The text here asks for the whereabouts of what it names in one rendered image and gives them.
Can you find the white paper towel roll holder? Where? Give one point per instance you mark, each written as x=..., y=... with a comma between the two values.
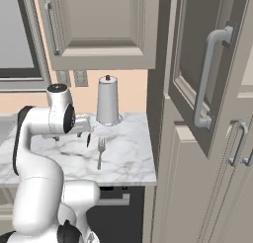
x=107, y=102

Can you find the metallic fork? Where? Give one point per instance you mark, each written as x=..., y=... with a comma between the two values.
x=100, y=152

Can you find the beige tall cabinet door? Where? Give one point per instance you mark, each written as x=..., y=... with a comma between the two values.
x=187, y=194
x=242, y=204

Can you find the dark drawer front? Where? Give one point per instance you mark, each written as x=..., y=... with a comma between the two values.
x=118, y=220

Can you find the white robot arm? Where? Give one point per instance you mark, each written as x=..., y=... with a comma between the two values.
x=38, y=194

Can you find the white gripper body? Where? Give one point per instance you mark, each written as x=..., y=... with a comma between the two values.
x=82, y=124

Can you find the grey framed window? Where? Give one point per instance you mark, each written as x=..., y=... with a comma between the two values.
x=16, y=29

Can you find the beige wall cabinet door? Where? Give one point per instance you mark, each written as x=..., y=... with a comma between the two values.
x=102, y=26

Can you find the grey wall outlet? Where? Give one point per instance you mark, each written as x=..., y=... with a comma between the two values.
x=63, y=78
x=80, y=78

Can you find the open beige cabinet door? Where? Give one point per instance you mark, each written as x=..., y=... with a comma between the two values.
x=197, y=49

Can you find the beige base cabinet drawer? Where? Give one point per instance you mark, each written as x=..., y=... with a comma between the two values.
x=6, y=205

